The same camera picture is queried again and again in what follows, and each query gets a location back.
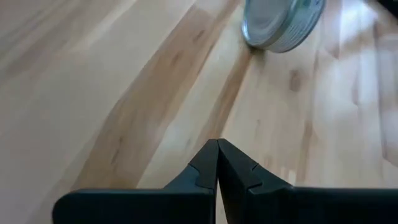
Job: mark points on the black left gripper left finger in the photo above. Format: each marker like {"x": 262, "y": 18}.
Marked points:
{"x": 140, "y": 208}

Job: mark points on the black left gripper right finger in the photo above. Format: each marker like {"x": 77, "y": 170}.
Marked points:
{"x": 311, "y": 208}

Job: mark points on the silver-lid can green label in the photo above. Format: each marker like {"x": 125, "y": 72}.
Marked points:
{"x": 273, "y": 21}

